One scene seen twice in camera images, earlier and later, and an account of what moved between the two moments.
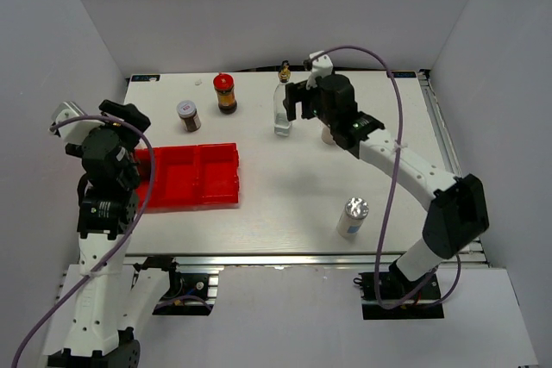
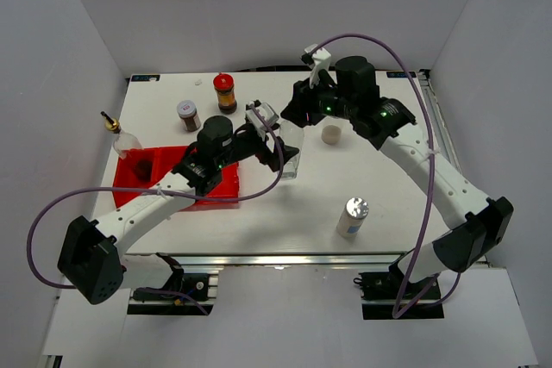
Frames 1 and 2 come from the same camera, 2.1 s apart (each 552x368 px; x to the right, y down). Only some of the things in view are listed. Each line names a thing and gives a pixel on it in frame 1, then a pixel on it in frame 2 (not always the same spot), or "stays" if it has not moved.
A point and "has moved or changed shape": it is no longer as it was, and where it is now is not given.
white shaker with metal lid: x=356 y=209 stays
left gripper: x=127 y=112 to x=272 y=160
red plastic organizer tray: x=189 y=177 stays
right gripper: x=298 y=93 stays
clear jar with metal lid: x=327 y=136 stays
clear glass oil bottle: x=282 y=124 has moved or changed shape
